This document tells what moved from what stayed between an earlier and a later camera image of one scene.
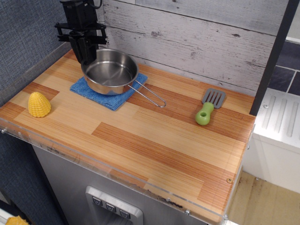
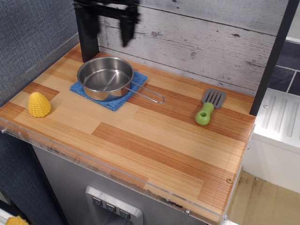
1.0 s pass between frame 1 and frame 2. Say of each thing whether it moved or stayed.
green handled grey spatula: stayed
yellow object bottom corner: stayed
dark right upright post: stayed
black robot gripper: moved
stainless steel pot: moved
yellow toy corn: stayed
